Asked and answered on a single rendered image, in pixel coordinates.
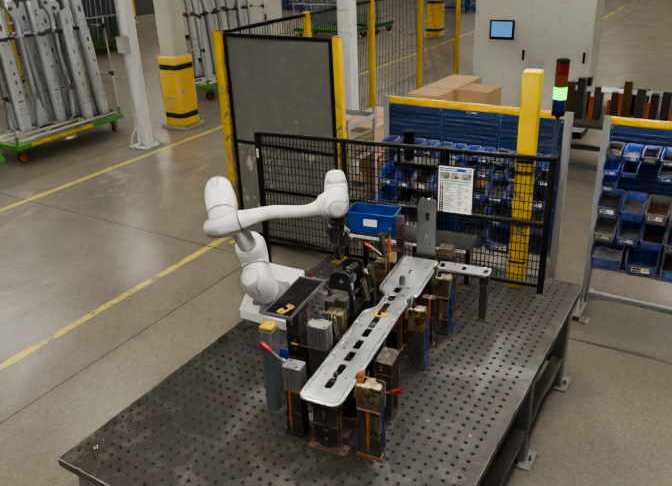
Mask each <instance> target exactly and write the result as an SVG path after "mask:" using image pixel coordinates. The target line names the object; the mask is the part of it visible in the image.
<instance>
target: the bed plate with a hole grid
mask: <svg viewBox="0 0 672 486"><path fill-rule="evenodd" d="M334 260H335V255H332V254H330V255H329V256H327V257H326V258H325V259H323V261H321V262H319V263H318V264H317V265H315V266H314V267H313V268H311V269H310V270H309V271H308V272H306V273H305V274H304V277H310V278H311V276H313V275H314V276H315V277H316V278H318V279H321V280H325V284H324V285H325V286H326V287H327V280H328V279H329V278H330V275H331V274H332V273H333V272H335V271H338V270H340V271H343V262H344V260H343V261H342V262H340V263H339V264H335V263H332V261H334ZM461 281H464V276H461V275H458V277H457V284H456V308H455V310H457V311H461V314H460V316H459V317H455V318H454V319H455V320H454V322H453V323H452V328H453V332H452V334H451V333H450V334H451V335H450V336H451V337H450V338H446V336H443V335H440V334H435V337H434V341H435V340H436V341H437V342H438V343H439V344H438V343H437V346H434V347H433V348H432V347H430V348H429V347H428V363H429V367H428V368H427V370H424V371H423V372H422V371H417V370H416V371H414V370H413V371H412V370H410V369H409V370H408V369H405V367H404V366H405V364H407V363H408V349H409V337H410V333H409V330H408V329H407V331H406V333H405V334H403V344H404V348H403V349H402V351H401V362H400V388H399V389H401V390H402V393H401V394H400V405H403V406H404V408H403V410H402V412H401V414H400V416H399V418H398V420H397V421H396V423H395V425H394V427H393V429H392V430H390V431H389V430H386V441H385V442H386V446H387V447H388V448H390V449H388V451H386V453H385V454H386V458H384V459H385V460H384V459H382V461H383V462H385V463H384V464H383V463H379V462H376V460H374V459H371V458H367V457H366V458H363V457H364V456H360V455H356V449H358V447H357V446H358V429H359V424H355V423H351V422H347V421H344V426H343V427H345V428H348V429H351V430H352V432H351V433H350V435H349V437H348V438H347V440H346V439H342V444H344V445H348V446H350V450H349V451H348V453H347V455H346V456H344V457H343V456H339V455H336V454H332V453H329V452H325V451H322V450H318V449H315V448H312V447H309V446H308V444H309V442H310V441H311V439H312V438H313V437H315V436H314V422H313V407H312V403H311V402H308V401H306V402H307V406H308V413H309V426H311V429H310V431H309V432H308V434H307V435H306V440H300V439H299V438H297V437H294V436H293V435H290V434H286V431H287V416H286V410H287V406H286V407H285V408H284V410H283V411H282V412H281V414H280V415H276V414H273V413H269V412H266V411H265V409H266V408H267V398H266V394H265V393H266V388H265V378H264V373H263V371H264V368H263V359H262V352H261V350H260V344H259V343H260V340H259V326H260V325H261V323H258V322H254V321H251V320H247V319H244V320H242V321H241V322H240V323H238V324H237V325H236V326H234V327H233V328H232V329H230V330H229V331H228V332H226V333H225V334H224V335H222V336H221V337H220V338H218V339H217V340H216V341H215V342H213V343H212V344H210V345H209V346H208V347H206V348H205V349H204V350H202V351H201V352H200V353H199V354H197V355H196V356H194V357H193V358H192V359H190V360H189V361H188V362H187V363H186V364H184V365H182V366H181V367H180V368H178V369H177V370H176V371H174V372H173V373H172V374H170V375H169V376H168V377H166V378H165V379H164V380H163V381H162V382H160V383H158V384H157V386H155V387H153V388H152V389H151V390H149V391H148V392H146V393H145V394H144V395H143V396H142V397H140V398H138V399H137V400H136V401H135V402H133V403H132V404H131V405H130V406H128V407H127V408H125V409H124V410H122V411H121V412H120V413H118V414H117V415H116V416H114V417H113V418H112V419H110V420H109V421H108V422H107V423H106V424H104V425H102V426H101V427H100V428H98V429H97V430H96V431H95V432H93V433H92V434H91V435H89V436H88V437H87V438H85V439H84V440H83V441H81V442H80V443H79V444H77V445H76V446H75V447H73V448H72V449H71V450H69V451H68V452H67V453H65V454H64V455H63V456H61V457H60V458H59V459H58V462H59V465H60V466H61V467H63V468H65V469H67V470H68V471H70V472H72V473H74V474H76V475H78V476H79V477H81V478H83V479H85V480H87V481H89V482H90V483H92V484H94V485H96V486H479V485H480V483H481V481H482V480H483V478H484V476H485V474H486V472H487V470H488V468H489V466H490V465H491V463H492V461H493V459H494V457H495V455H496V453H497V451H498V449H499V448H500V446H501V444H502V442H503V440H504V438H505V436H506V434H507V432H508V431H509V429H510V427H511V425H512V423H513V421H514V419H515V417H516V416H517V414H518V412H519V410H520V408H521V406H522V404H523V402H524V400H525V399H526V397H527V395H528V393H529V391H530V389H531V387H532V385H533V383H534V382H535V380H536V378H537V376H538V374H539V372H540V370H541V368H542V366H543V365H544V363H545V361H546V359H547V357H548V355H549V353H550V351H551V350H552V348H553V346H554V344H555V342H556V340H557V338H558V336H559V334H560V333H561V331H562V329H563V327H564V325H565V323H566V321H567V319H568V317H569V316H570V314H571V312H572V310H573V308H574V306H575V304H576V302H577V301H578V299H579V297H580V295H581V293H582V291H583V290H582V288H583V287H582V286H581V285H579V284H574V283H569V282H562V281H560V280H555V279H551V278H546V277H545V282H544V292H543V295H541V294H536V291H537V288H535V287H529V286H523V288H515V287H509V286H506V283H504V282H498V281H492V280H490V283H489V289H488V304H487V314H486V316H490V317H493V319H492V322H491V323H486V322H480V321H475V320H472V316H473V314H478V306H479V289H480V285H479V278H473V277H470V279H469V282H472V283H473V284H472V286H467V285H461V284H460V283H461Z"/></svg>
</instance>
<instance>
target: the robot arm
mask: <svg viewBox="0 0 672 486"><path fill-rule="evenodd" d="M205 204H206V209H207V212H208V220H206V221H205V223H204V225H203V230H204V232H205V234H206V236H207V237H209V238H213V239H219V238H226V237H230V236H232V238H233V240H234V241H235V243H236V244H235V250H236V253H237V255H238V258H239V261H240V263H241V267H242V274H241V276H240V284H241V287H242V289H243V291H244V292H245V293H246V294H247V295H248V296H250V297H251V298H253V299H254V300H253V301H252V304H253V305H255V306H256V305H258V306H260V309H259V314H261V315H263V311H264V310H265V309H266V308H267V307H268V306H269V305H270V304H271V303H272V302H273V301H274V300H275V299H277V298H278V297H279V296H280V295H281V294H282V293H283V292H284V291H285V290H286V289H287V288H288V287H289V286H290V284H289V282H282V281H279V280H275V279H274V276H273V274H272V271H271V269H270V265H269V256H268V251H267V246H266V243H265V240H264V239H263V237H262V236H261V235H260V234H258V233H257V232H251V231H250V230H249V228H251V227H253V226H255V225H257V224H259V223H261V222H263V221H265V220H269V219H274V218H301V217H311V216H316V215H321V216H324V217H325V218H326V217H330V223H329V224H327V225H326V228H327V231H328V235H329V240H330V244H333V246H334V252H335V259H337V258H338V257H339V260H340V261H341V260H342V259H344V252H345V251H344V247H346V246H347V245H348V238H349V232H350V230H351V229H350V228H347V227H346V224H345V220H346V219H345V214H346V212H347V210H348V207H349V197H348V186H347V180H346V177H345V174H344V172H343V171H340V170H331V171H329V172H327V174H326V177H325V186H324V193H323V194H321V195H319V196H318V198H317V200H316V201H314V202H313V203H310V204H307V205H300V206H294V205H273V206H265V207H259V208H254V209H247V210H238V203H237V200H236V197H235V193H234V191H233V188H232V185H231V184H230V182H229V181H228V180H227V179H226V178H224V177H219V176H218V177H213V178H211V179H210V180H209V181H208V182H207V184H206V187H205ZM332 229H333V230H332ZM344 229H345V231H344ZM344 232H345V233H344ZM343 233H344V234H343ZM338 235H339V243H340V245H339V243H338ZM337 244H338V245H337Z"/></svg>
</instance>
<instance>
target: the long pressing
mask: <svg viewBox="0 0 672 486"><path fill-rule="evenodd" d="M437 262H438V261H435V260H429V259H423V258H417V257H410V256H402V257H401V258H400V260H399V261H398V262H397V263H396V265H395V266H394V267H393V269H392V270H391V271H390V273H389V274H388V275H387V276H386V278H385V279H384V280H383V282H382V283H381V284H380V285H379V290H380V291H381V292H382V293H383V294H384V297H383V298H382V299H381V301H380V302H379V303H378V305H377V306H375V307H372V308H368V309H365V310H363V311H362V312H361V313H360V314H359V316H358V317H357V318H356V320H355V321H354V322H353V323H352V325H351V326H350V327H349V329H348V330H347V331H346V333H345V334H344V335H343V336H342V338H341V339H340V340H339V342H338V343H337V344H336V346H335V347H334V348H333V349H332V351H331V352H330V353H329V355H328V356H327V357H326V359H325V360H324V361H323V362H322V364H321V365H320V366H319V368H318V369H317V370H316V372H315V373H314V374H313V375H312V377H311V378H310V379H309V381H308V382H307V383H306V385H305V386H304V387H303V388H302V390H301V391H300V398H301V399H302V400H304V401H308V402H312V403H315V404H319V405H323V406H327V407H331V408H335V407H339V406H341V405H342V404H343V402H344V401H345V399H346V398H347V396H348V395H349V393H350V392H351V390H352V389H353V387H354V386H355V384H356V380H357V379H356V375H357V373H358V372H359V370H360V369H363V370H365V369H366V368H367V366H368V365H369V363H370V362H371V360H372V359H373V357H374V356H375V354H376V353H377V351H378V350H379V348H380V347H381V345H382V343H383V342H384V340H385V339H386V337H387V336H388V334H389V333H390V331H391V330H392V328H393V327H394V325H395V324H396V322H397V321H398V319H399V318H400V316H401V315H402V313H403V312H404V310H405V309H406V307H407V304H408V303H407V300H408V298H409V297H410V295H413V296H415V298H417V297H419V296H420V294H421V293H422V291H423V290H424V288H425V286H426V285H427V283H428V282H429V280H430V279H431V277H432V276H433V272H434V270H433V268H434V266H435V264H436V263H437ZM438 263H439V262H438ZM404 264H405V265H404ZM411 269H412V271H410V273H409V270H411ZM401 275H404V277H405V284H404V285H400V284H399V277H400V276H401ZM396 288H399V289H401V290H400V292H399V293H396V292H394V290H395V289H396ZM408 288H409V289H408ZM402 295H404V296H402ZM390 296H395V299H394V300H393V301H389V300H388V299H389V297H390ZM384 304H390V306H389V307H388V309H387V310H386V311H385V313H387V314H389V315H388V316H387V318H383V317H380V320H379V321H378V323H377V324H376V325H375V327H374V328H371V327H368V326H369V325H370V323H371V322H372V321H373V319H374V318H375V317H378V316H372V315H370V314H371V313H372V311H377V312H379V311H380V310H381V308H382V307H383V305H384ZM361 325H362V326H361ZM366 329H370V330H372V331H371V333H370V334H369V335H368V337H362V334H363V333H364V332H365V330H366ZM379 329H380V330H379ZM359 340H360V341H364V342H363V344H362V345H361V347H360V348H359V349H355V348H353V347H354V346H355V344H356V343H357V341H359ZM344 348H345V349H344ZM350 352H352V353H355V355H354V357H353V358H352V359H351V361H345V360H344V359H345V358H346V357H347V355H348V354H349V353H350ZM340 365H345V366H346V368H345V369H344V371H343V372H342V373H341V374H340V375H339V374H338V377H337V378H335V377H333V372H334V371H336V370H337V369H338V368H339V366H340ZM325 373H326V374H325ZM331 378H334V379H337V381H336V382H335V383H334V385H333V386H332V388H330V389H329V388H325V386H326V384H327V383H328V381H329V380H330V379H331ZM345 378H347V379H345Z"/></svg>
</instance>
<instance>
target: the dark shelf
mask: <svg viewBox="0 0 672 486"><path fill-rule="evenodd" d="M416 229H417V227H413V226H405V225H404V245H407V246H414V247H416ZM377 235H378V234H370V233H362V232H354V231H350V232H349V237H355V238H361V239H367V240H374V241H379V237H377ZM477 240H478V236H477V235H471V234H463V233H456V232H449V231H442V230H436V250H438V248H439V247H440V245H441V244H442V243H446V244H453V245H455V248H454V249H455V253H461V254H467V255H469V254H470V252H471V250H472V248H473V247H474V245H475V243H476V242H477Z"/></svg>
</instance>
